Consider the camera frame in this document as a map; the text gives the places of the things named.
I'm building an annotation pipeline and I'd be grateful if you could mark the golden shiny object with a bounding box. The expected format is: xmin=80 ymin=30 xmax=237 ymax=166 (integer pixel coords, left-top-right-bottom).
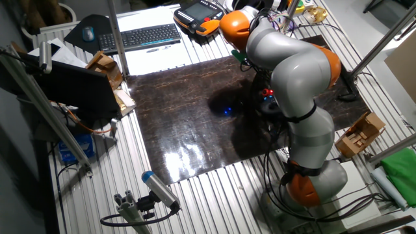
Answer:
xmin=304 ymin=6 xmax=329 ymax=25

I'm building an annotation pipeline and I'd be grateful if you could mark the purple plastic bag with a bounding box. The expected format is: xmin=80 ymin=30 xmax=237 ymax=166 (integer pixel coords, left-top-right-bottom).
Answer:
xmin=269 ymin=12 xmax=295 ymax=33

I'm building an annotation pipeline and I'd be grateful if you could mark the silver camera blue end cap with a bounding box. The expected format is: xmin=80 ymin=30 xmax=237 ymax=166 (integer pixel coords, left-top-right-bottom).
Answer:
xmin=141 ymin=170 xmax=181 ymax=211

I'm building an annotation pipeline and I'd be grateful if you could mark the black stand base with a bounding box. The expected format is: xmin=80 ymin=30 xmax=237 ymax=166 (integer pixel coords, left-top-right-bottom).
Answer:
xmin=336 ymin=61 xmax=358 ymax=102

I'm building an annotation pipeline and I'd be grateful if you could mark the silver depth camera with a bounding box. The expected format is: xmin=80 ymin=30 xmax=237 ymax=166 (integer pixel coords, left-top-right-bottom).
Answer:
xmin=38 ymin=40 xmax=53 ymax=75

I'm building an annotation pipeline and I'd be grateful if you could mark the open cardboard box with inserts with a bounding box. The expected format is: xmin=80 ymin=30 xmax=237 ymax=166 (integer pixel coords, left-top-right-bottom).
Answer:
xmin=334 ymin=111 xmax=387 ymax=159

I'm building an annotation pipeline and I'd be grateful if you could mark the flattened brown cardboard box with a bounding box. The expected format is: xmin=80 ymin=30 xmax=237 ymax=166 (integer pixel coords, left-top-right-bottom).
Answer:
xmin=84 ymin=50 xmax=124 ymax=91

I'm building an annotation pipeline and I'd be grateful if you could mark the white paper stack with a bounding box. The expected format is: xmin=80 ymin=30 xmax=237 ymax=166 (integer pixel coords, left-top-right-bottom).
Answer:
xmin=27 ymin=38 xmax=88 ymax=68

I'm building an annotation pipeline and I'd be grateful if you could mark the white flat panel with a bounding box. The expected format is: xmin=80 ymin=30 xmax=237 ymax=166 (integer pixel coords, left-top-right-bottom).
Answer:
xmin=331 ymin=161 xmax=383 ymax=228

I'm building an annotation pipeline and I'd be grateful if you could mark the black racing steering wheel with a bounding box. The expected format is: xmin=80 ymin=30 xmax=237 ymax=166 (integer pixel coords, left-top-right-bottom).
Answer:
xmin=253 ymin=73 xmax=283 ymax=114

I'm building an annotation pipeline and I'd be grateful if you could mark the black camera bracket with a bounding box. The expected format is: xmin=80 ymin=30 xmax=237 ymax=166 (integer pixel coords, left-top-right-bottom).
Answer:
xmin=136 ymin=191 xmax=157 ymax=220

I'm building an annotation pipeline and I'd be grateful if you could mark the white gold packet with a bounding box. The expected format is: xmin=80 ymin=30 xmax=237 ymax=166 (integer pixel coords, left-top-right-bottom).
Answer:
xmin=113 ymin=89 xmax=137 ymax=118

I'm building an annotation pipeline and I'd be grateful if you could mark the large white sheet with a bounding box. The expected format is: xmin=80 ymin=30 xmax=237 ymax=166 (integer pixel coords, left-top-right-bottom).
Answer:
xmin=115 ymin=5 xmax=196 ymax=76

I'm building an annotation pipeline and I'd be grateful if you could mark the long aluminium frame beam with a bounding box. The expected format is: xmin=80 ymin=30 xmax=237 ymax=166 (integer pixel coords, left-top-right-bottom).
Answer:
xmin=0 ymin=45 xmax=94 ymax=176

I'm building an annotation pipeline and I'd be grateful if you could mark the black camera cable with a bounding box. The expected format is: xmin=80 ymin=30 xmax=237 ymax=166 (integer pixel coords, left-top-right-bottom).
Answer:
xmin=99 ymin=207 xmax=179 ymax=228

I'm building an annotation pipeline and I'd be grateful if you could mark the black mouse pad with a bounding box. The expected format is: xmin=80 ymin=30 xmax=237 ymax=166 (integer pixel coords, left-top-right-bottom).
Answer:
xmin=63 ymin=14 xmax=113 ymax=55

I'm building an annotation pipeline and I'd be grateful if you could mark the blue box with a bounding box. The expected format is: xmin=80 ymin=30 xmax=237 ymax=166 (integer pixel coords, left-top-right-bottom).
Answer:
xmin=57 ymin=133 xmax=96 ymax=165

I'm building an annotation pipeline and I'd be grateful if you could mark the aluminium stand post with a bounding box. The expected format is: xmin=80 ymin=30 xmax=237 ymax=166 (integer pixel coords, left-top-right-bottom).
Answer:
xmin=350 ymin=3 xmax=416 ymax=79

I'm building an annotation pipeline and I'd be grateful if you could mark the short aluminium profile stub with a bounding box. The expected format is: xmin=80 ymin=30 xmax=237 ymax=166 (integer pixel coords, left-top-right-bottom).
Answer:
xmin=113 ymin=190 xmax=152 ymax=234

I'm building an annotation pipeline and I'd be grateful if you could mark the white round basket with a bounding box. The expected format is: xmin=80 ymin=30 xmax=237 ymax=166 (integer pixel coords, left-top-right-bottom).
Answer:
xmin=19 ymin=2 xmax=77 ymax=40

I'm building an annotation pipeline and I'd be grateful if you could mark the green cloth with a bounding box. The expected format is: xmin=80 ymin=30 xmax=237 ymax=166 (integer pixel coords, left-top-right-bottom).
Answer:
xmin=380 ymin=148 xmax=416 ymax=209

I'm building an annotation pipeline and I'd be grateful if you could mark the slim aluminium frame post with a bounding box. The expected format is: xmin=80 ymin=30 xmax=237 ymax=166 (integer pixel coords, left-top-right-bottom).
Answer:
xmin=106 ymin=0 xmax=130 ymax=77

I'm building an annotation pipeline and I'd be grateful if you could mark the silver round post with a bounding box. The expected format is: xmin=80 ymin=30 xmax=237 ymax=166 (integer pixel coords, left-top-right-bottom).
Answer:
xmin=279 ymin=0 xmax=300 ymax=32

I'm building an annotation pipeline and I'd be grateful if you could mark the pale rolled cloth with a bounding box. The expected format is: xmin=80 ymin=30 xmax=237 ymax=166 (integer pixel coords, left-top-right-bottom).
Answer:
xmin=370 ymin=166 xmax=409 ymax=212

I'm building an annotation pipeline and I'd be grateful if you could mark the black orange teach pendant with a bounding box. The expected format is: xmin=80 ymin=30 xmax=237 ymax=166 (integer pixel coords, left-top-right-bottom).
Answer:
xmin=173 ymin=0 xmax=225 ymax=37

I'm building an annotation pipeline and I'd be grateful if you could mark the dark wooden board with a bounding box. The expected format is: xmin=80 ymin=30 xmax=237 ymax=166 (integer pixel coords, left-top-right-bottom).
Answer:
xmin=125 ymin=34 xmax=371 ymax=186

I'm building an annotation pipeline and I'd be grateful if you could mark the brown cardboard panel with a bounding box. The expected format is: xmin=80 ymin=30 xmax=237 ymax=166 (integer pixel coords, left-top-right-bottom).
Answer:
xmin=384 ymin=31 xmax=416 ymax=105

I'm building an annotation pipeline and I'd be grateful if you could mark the grey blue computer mouse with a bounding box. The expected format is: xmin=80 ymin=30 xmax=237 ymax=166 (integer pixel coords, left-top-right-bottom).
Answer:
xmin=81 ymin=25 xmax=96 ymax=43

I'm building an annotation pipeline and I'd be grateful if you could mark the black laptop screen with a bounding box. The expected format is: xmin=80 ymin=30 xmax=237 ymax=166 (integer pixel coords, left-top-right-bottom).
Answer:
xmin=19 ymin=51 xmax=122 ymax=123

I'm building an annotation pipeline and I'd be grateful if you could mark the yellow green button box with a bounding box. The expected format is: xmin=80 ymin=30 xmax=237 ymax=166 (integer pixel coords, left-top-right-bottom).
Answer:
xmin=287 ymin=0 xmax=315 ymax=16

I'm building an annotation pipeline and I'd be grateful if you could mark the aluminium table rail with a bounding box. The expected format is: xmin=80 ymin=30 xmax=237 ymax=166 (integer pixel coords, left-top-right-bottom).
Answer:
xmin=367 ymin=133 xmax=416 ymax=165

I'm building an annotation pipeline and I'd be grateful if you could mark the black computer keyboard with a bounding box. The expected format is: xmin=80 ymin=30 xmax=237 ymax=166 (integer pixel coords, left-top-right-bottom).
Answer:
xmin=97 ymin=23 xmax=182 ymax=55

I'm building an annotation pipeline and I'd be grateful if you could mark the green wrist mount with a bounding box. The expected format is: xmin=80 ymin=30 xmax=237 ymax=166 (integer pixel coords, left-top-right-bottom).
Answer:
xmin=231 ymin=49 xmax=248 ymax=64

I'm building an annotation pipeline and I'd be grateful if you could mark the orange cable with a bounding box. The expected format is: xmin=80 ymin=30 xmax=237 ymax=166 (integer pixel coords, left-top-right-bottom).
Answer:
xmin=48 ymin=100 xmax=113 ymax=135

